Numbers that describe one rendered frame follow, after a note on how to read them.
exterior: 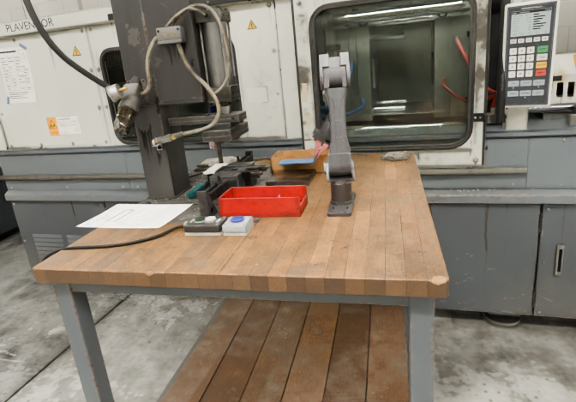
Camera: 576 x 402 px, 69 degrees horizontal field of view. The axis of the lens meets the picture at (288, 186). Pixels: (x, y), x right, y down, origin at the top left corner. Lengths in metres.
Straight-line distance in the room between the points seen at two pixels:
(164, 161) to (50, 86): 1.36
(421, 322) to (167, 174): 0.99
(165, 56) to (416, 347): 1.12
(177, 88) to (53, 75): 1.37
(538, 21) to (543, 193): 0.70
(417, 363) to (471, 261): 1.20
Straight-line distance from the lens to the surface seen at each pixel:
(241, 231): 1.12
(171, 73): 1.46
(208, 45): 1.43
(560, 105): 2.25
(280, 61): 2.03
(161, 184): 1.56
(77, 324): 1.27
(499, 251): 2.16
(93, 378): 1.36
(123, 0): 1.54
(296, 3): 1.97
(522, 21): 1.83
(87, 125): 2.64
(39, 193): 2.99
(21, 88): 2.92
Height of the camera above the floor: 1.33
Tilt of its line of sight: 16 degrees down
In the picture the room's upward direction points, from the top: 5 degrees counter-clockwise
